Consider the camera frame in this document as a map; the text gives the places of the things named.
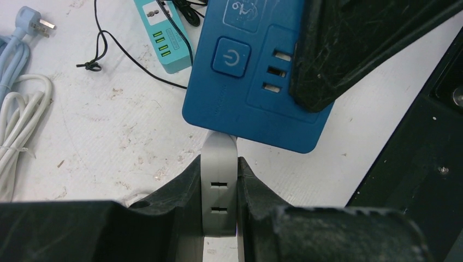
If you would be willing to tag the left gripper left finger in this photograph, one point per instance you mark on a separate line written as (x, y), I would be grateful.
(166, 225)

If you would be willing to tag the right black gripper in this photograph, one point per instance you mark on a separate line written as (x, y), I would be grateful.
(419, 170)

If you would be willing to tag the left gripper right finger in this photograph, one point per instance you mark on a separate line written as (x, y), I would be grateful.
(271, 229)

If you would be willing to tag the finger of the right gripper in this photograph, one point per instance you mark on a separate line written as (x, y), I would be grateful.
(340, 42)

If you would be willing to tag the white charger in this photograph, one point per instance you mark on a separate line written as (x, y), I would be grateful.
(218, 176)

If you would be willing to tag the blue white small adapter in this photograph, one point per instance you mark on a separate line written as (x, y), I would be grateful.
(239, 84)

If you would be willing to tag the teal power strip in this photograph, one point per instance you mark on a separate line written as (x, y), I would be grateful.
(166, 33)

